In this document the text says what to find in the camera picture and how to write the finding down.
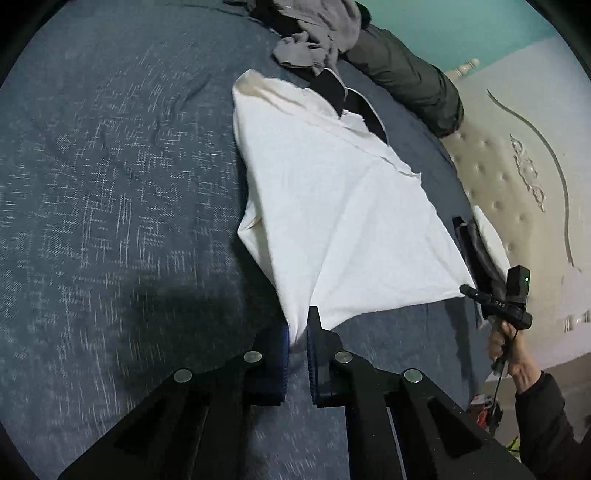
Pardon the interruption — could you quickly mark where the person's right hand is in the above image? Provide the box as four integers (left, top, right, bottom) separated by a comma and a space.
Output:
488, 322, 541, 394

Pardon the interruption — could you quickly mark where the cream tufted headboard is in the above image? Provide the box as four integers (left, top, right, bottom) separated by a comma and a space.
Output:
438, 58, 591, 370

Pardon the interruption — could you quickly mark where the blue-grey bedspread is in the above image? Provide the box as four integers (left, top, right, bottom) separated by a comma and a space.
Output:
0, 0, 490, 480

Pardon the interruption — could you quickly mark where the colourful floor clutter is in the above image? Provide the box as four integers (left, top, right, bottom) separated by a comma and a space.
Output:
471, 392, 504, 435

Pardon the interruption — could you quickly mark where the person's right forearm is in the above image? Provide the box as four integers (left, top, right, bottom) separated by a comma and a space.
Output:
512, 371, 578, 480

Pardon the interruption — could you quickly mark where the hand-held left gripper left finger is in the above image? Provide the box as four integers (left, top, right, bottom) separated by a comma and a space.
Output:
58, 320, 291, 480

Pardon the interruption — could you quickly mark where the dark grey rolled duvet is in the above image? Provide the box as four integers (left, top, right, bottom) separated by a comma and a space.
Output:
344, 23, 465, 138

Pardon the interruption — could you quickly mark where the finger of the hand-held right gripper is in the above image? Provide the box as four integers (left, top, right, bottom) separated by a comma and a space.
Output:
459, 284, 488, 305

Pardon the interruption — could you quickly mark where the white polo shirt black trim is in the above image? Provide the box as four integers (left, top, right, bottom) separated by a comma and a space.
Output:
231, 68, 476, 356

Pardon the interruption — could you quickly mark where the folded black garment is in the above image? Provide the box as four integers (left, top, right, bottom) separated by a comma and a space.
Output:
452, 216, 504, 319

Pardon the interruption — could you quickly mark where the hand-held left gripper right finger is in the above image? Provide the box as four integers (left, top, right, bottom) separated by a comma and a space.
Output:
307, 306, 536, 480

